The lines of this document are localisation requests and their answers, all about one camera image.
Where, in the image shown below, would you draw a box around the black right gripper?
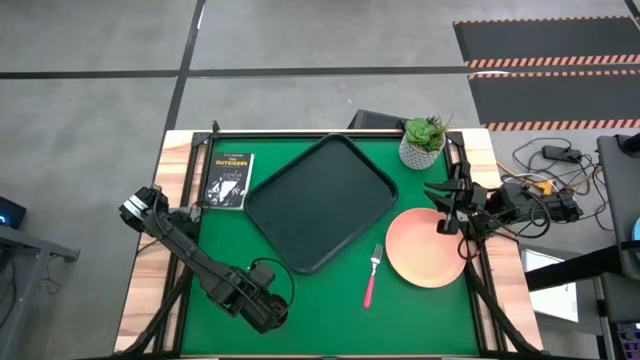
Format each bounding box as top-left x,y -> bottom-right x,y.
423,159 -> 490,236

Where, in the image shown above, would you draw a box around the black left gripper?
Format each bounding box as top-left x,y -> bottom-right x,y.
233,280 -> 292,335

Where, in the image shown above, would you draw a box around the wooden bowl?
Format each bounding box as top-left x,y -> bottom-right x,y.
384,207 -> 479,290

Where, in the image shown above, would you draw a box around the dark green serving tray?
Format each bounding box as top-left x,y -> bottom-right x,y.
243,132 -> 400,275

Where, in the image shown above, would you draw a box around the succulent in patterned pot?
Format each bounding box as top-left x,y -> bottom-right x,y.
398,113 -> 454,172

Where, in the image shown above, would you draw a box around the green table mat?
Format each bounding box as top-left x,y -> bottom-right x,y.
180,136 -> 481,357

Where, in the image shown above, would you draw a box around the black flat panel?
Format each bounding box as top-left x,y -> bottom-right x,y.
347,108 -> 410,133

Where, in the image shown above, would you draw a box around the black power adapter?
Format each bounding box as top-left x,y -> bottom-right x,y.
541,144 -> 584,164

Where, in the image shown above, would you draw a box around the black paperback book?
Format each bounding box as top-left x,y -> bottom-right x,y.
202,151 -> 256,211

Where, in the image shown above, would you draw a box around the black hazard-striped floor mat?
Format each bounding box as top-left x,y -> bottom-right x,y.
452,15 -> 640,69
467,69 -> 640,133

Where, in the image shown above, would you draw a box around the black cart bar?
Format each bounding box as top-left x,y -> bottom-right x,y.
524,243 -> 625,292

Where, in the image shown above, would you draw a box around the white board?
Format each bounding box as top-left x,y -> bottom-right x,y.
519,248 -> 581,324

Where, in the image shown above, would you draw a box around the keyboard with purple keys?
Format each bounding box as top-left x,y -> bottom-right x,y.
616,322 -> 640,360

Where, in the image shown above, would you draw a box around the dark device with blue light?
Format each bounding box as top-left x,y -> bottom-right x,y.
0,195 -> 28,230

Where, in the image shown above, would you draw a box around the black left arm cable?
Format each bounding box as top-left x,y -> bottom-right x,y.
249,256 -> 297,307

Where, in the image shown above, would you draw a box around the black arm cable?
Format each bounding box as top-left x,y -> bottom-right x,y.
457,189 -> 552,261
249,256 -> 297,307

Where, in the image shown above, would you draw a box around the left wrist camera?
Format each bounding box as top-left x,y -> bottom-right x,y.
248,262 -> 278,288

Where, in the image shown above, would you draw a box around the fork with pink handle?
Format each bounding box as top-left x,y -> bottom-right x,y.
362,243 -> 385,310

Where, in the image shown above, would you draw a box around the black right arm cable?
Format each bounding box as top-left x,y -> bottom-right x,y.
457,189 -> 552,261

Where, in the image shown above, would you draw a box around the tangled floor cables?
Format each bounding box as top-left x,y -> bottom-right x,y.
497,137 -> 617,234

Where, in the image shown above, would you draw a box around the grey desk frame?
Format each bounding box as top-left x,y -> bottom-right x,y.
0,224 -> 82,360

